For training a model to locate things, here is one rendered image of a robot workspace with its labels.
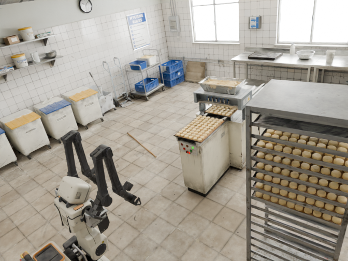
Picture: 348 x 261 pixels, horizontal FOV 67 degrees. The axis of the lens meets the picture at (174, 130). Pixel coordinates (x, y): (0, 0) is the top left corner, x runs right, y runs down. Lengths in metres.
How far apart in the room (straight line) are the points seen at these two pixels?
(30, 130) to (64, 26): 2.33
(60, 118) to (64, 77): 1.08
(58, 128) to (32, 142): 0.54
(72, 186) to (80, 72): 4.75
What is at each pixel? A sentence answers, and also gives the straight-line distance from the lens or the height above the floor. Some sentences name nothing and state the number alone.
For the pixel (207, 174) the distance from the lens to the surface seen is 3.46.
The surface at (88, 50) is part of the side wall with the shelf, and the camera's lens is 6.67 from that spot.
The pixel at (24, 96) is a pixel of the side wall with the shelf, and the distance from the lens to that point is 6.11.
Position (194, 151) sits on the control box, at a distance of 3.16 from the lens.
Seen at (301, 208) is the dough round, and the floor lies 1.06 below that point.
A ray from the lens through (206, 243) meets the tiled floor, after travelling 3.19.
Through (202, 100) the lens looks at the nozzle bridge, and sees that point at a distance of 3.78.
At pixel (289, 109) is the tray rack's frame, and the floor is 1.82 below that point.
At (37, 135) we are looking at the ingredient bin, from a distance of 5.64.
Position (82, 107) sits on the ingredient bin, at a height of 0.53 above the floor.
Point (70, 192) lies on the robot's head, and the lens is 2.06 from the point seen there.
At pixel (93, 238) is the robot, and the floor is 0.88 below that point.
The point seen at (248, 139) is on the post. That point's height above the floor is 1.58.
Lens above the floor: 2.52
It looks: 29 degrees down
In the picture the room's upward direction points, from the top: 9 degrees counter-clockwise
